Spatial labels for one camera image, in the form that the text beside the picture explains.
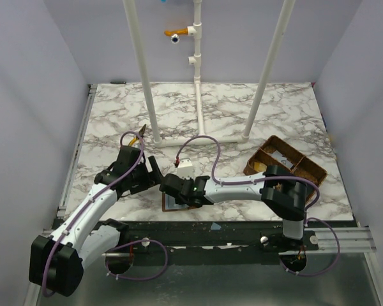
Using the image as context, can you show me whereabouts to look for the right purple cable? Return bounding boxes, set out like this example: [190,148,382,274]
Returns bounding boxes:
[175,135,341,277]

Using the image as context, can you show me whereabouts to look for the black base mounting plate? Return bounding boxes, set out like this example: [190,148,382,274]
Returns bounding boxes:
[92,219,342,267]

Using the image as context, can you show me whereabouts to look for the aluminium rail frame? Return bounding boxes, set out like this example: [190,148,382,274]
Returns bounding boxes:
[22,84,98,306]

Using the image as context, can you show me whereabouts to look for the brown woven divided tray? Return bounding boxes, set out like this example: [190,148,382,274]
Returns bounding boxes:
[243,135,327,187]

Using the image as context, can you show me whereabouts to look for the blue white small ball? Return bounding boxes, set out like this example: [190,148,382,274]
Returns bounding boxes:
[170,34,179,44]

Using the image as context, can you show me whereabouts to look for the grey card in tray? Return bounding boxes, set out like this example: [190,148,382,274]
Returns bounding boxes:
[271,150,294,169]

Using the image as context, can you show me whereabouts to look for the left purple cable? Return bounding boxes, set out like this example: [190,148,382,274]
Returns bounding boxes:
[41,131,169,298]

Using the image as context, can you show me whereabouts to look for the brown leather card holder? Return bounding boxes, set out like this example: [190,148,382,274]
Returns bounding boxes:
[162,193,193,212]

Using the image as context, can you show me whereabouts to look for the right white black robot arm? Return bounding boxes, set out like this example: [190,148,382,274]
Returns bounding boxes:
[160,166,308,240]

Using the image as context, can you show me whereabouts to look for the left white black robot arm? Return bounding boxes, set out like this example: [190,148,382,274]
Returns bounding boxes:
[29,145,163,297]

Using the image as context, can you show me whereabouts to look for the yellow handled pliers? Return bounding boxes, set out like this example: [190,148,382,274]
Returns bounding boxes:
[128,124,147,147]

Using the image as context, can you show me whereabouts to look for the white PVC pipe frame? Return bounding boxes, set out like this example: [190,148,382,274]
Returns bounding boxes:
[123,1,296,148]

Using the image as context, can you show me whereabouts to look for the gold card in tray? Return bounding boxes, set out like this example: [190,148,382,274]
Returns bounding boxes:
[251,161,267,173]

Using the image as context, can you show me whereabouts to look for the orange pipe hook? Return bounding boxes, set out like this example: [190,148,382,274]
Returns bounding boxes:
[164,26,197,36]

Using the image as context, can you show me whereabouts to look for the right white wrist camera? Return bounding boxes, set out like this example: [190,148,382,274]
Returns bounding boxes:
[175,158,195,179]

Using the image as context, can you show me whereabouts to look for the purple cable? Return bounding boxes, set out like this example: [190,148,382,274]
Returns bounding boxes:
[41,131,169,298]
[175,135,341,277]

